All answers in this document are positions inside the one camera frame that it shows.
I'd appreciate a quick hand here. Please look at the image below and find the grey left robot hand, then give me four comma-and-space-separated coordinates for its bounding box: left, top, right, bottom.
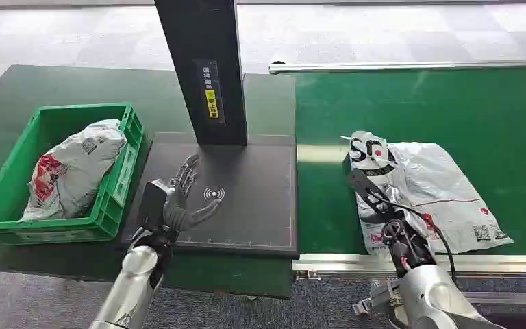
138, 154, 223, 234

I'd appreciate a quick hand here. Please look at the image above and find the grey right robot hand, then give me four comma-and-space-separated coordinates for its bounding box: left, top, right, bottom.
345, 168, 423, 238

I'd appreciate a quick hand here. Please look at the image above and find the grey parcel bag black print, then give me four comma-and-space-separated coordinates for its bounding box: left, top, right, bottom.
341, 130, 515, 256

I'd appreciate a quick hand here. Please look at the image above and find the green conveyor belt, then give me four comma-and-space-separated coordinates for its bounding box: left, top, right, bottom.
295, 68, 526, 256

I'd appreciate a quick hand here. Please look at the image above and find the grey parcel bag red print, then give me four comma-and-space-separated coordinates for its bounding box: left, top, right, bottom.
20, 119, 128, 223

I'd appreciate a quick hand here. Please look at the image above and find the yellow warning sticker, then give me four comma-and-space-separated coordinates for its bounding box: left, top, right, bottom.
205, 89, 221, 120

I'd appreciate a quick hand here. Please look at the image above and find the green plastic crate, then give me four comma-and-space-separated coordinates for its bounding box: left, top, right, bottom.
0, 102, 145, 246

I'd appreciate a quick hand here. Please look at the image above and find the black scanner column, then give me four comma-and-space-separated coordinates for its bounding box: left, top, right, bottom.
153, 0, 249, 147

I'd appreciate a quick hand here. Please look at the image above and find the wide silver conveyor rail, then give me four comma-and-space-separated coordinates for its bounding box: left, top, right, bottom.
292, 252, 526, 280

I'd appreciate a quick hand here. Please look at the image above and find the black scanner base plate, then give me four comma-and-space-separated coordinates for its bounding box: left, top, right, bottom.
119, 132, 300, 259

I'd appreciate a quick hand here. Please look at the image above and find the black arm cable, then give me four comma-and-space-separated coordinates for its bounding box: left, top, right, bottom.
371, 194, 458, 284

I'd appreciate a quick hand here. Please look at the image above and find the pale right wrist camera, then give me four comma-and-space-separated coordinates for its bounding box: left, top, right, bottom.
352, 278, 405, 319

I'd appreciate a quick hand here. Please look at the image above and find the thin silver conveyor rail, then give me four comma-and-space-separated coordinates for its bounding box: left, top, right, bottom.
268, 59, 526, 75

